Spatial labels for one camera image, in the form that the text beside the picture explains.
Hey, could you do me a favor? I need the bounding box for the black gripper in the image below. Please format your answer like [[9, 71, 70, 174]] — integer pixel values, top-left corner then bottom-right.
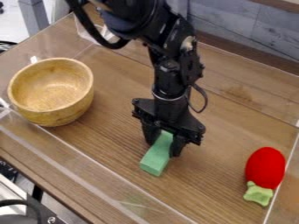
[[133, 92, 206, 158]]

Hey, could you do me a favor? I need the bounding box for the green foam stick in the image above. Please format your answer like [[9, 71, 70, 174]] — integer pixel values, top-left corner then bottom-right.
[[139, 131, 174, 177]]

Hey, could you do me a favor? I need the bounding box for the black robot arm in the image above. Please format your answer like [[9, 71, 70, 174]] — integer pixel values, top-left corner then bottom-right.
[[66, 0, 206, 157]]

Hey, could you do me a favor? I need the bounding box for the brown wooden bowl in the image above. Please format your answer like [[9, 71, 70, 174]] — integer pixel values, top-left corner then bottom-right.
[[7, 58, 94, 127]]

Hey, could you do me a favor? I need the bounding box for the red plush strawberry toy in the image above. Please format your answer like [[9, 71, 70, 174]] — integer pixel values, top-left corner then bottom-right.
[[243, 147, 286, 207]]

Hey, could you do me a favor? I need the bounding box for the black clamp under table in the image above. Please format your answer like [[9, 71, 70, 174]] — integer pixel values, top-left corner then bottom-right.
[[0, 199, 70, 224]]

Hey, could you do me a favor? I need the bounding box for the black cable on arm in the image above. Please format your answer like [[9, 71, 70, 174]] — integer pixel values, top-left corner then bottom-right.
[[185, 82, 211, 115]]

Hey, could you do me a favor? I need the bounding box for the clear acrylic tray wall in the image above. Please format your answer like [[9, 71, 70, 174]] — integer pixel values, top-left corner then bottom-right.
[[0, 17, 299, 224]]

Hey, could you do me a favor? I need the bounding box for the clear acrylic corner bracket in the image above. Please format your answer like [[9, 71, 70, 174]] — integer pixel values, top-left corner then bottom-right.
[[73, 17, 118, 46]]

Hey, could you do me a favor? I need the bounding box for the grey table leg post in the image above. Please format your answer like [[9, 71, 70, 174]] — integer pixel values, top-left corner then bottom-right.
[[18, 0, 50, 36]]

